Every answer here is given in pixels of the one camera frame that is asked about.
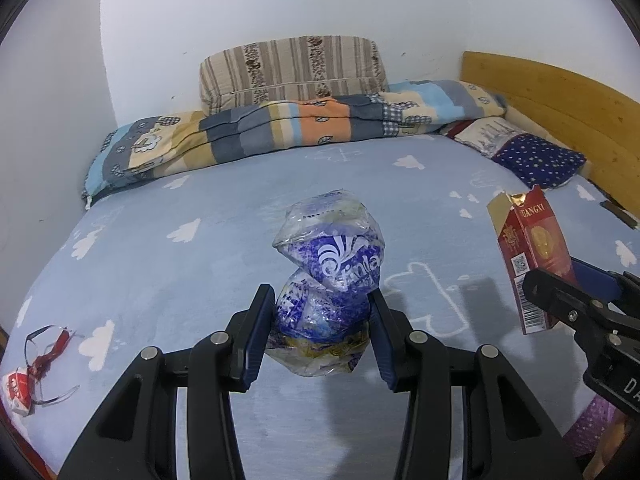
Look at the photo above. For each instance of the purple dotted clothing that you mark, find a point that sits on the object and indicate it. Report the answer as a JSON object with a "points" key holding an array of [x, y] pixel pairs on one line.
{"points": [[595, 425]]}

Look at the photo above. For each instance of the red cigarette pack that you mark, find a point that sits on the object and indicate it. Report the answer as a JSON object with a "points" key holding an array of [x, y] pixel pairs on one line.
{"points": [[532, 240]]}

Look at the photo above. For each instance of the beige striped pillow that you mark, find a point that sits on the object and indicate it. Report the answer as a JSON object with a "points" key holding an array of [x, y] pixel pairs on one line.
{"points": [[290, 67]]}

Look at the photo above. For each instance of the navy star and white pillow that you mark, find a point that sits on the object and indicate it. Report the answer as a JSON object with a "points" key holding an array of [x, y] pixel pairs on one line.
{"points": [[540, 160]]}

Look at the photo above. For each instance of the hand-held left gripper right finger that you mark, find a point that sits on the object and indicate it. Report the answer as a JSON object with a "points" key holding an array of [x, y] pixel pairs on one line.
{"points": [[382, 350]]}

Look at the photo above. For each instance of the black phone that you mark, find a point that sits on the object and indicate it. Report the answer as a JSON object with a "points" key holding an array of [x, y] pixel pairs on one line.
{"points": [[617, 214]]}

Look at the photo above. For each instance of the red ribbon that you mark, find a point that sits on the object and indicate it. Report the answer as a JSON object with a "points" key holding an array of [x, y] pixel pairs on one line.
{"points": [[50, 357]]}

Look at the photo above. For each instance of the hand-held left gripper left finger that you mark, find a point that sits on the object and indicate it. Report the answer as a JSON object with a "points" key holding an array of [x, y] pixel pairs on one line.
{"points": [[255, 340]]}

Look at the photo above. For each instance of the patchwork folded quilt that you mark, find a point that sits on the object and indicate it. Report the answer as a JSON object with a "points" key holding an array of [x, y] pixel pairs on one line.
{"points": [[260, 130]]}

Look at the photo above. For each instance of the blue cloud print bed sheet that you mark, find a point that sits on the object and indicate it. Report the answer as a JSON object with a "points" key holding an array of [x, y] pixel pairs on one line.
{"points": [[175, 285]]}

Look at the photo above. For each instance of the small red and white packet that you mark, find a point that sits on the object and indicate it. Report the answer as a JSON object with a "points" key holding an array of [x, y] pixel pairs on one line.
{"points": [[19, 392]]}

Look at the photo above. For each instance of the wooden headboard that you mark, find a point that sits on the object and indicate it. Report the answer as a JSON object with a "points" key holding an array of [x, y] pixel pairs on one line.
{"points": [[565, 95]]}

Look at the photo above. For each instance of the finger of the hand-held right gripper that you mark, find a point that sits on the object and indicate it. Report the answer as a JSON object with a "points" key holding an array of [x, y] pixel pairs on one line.
{"points": [[560, 300], [605, 282]]}

